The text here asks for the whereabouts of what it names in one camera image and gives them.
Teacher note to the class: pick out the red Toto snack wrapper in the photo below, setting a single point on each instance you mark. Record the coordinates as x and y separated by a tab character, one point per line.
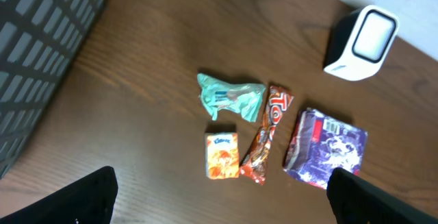
255	163

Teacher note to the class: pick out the mint green packet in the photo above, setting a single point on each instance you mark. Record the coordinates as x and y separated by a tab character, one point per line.
243	99

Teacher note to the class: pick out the dark grey plastic basket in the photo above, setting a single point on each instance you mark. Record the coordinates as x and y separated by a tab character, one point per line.
39	40

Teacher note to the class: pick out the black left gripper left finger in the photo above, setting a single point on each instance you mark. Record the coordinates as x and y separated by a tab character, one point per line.
89	200

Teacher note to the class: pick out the purple Carefree pad pack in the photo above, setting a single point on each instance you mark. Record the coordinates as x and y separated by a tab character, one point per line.
319	145

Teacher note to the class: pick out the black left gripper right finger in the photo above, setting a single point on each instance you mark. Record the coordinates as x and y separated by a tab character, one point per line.
354	200

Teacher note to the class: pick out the orange Kleenex tissue pack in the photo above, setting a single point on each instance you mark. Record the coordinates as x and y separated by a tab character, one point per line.
222	155

